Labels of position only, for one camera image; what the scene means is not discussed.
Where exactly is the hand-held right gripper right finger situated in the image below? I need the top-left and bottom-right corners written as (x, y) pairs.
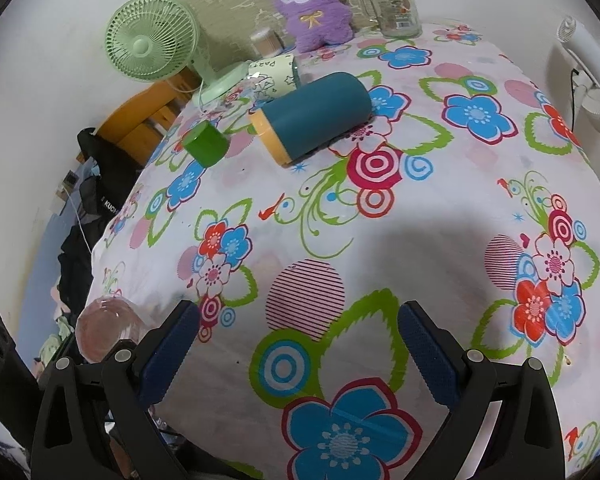
top-left (398, 301), bottom-right (566, 480)

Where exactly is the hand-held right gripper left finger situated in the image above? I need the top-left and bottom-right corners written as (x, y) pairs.
top-left (30, 300), bottom-right (201, 480)

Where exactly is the teal cup with yellow rim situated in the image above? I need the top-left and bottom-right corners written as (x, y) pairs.
top-left (247, 72), bottom-right (374, 165)

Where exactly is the clear glass cup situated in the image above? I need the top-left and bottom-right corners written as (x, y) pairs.
top-left (74, 297), bottom-right (152, 364)

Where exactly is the small green cup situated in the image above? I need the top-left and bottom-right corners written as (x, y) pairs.
top-left (182, 120), bottom-right (230, 165)

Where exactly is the white printed cup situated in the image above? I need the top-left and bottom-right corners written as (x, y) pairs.
top-left (247, 53), bottom-right (301, 101)

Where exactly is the floral printed bedsheet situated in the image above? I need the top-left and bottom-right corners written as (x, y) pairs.
top-left (87, 22), bottom-right (600, 480)

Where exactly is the black bag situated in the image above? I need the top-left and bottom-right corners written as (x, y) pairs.
top-left (57, 127), bottom-right (143, 311)

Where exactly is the orange wooden chair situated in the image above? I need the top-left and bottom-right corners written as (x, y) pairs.
top-left (94, 67), bottom-right (202, 167)

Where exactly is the green desk fan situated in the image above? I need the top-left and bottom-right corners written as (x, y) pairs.
top-left (104, 0), bottom-right (251, 109)

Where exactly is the cotton swab container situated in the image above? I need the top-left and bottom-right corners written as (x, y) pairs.
top-left (249, 27), bottom-right (286, 59)

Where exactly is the white standing fan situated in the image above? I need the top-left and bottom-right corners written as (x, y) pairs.
top-left (555, 15), bottom-right (600, 137)

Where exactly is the clear glass jar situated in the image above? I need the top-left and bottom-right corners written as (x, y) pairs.
top-left (362, 0), bottom-right (422, 39)

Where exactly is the purple plush toy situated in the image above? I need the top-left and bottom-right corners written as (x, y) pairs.
top-left (271, 0), bottom-right (355, 55)

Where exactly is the white cord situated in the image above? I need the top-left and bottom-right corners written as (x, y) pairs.
top-left (69, 187), bottom-right (95, 253)

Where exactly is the black power cable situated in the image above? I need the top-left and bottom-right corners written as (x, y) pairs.
top-left (569, 67), bottom-right (581, 133)

